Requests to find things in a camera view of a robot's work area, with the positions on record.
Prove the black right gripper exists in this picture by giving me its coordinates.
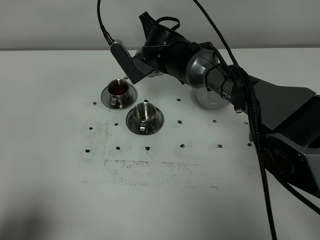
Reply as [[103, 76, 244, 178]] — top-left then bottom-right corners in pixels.
[[139, 11, 200, 84]]

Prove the stainless steel teapot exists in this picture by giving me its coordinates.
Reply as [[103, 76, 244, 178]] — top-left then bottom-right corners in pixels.
[[125, 47, 163, 84]]

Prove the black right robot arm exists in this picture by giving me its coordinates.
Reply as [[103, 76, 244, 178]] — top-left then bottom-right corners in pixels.
[[139, 12, 320, 197]]

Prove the steel teapot saucer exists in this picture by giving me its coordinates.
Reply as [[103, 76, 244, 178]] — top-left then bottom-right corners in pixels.
[[195, 87, 230, 110]]

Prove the far steel teacup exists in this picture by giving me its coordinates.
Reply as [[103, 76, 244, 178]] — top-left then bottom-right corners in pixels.
[[107, 79, 130, 106]]

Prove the steel teacup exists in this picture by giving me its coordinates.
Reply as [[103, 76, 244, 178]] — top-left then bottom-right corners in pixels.
[[132, 102, 157, 132], [107, 79, 130, 106]]

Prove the far steel saucer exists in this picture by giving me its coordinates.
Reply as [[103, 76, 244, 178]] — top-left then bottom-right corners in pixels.
[[100, 84, 138, 110]]

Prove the near steel teacup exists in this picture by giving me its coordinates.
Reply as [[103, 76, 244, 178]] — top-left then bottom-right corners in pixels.
[[132, 102, 157, 132]]

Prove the near steel saucer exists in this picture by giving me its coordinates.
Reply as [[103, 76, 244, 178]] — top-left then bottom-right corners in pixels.
[[125, 108, 165, 136]]

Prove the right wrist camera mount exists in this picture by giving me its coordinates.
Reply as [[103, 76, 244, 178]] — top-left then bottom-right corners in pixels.
[[110, 39, 153, 84]]

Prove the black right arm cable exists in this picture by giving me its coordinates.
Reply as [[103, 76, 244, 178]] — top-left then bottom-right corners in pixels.
[[96, 0, 320, 240]]

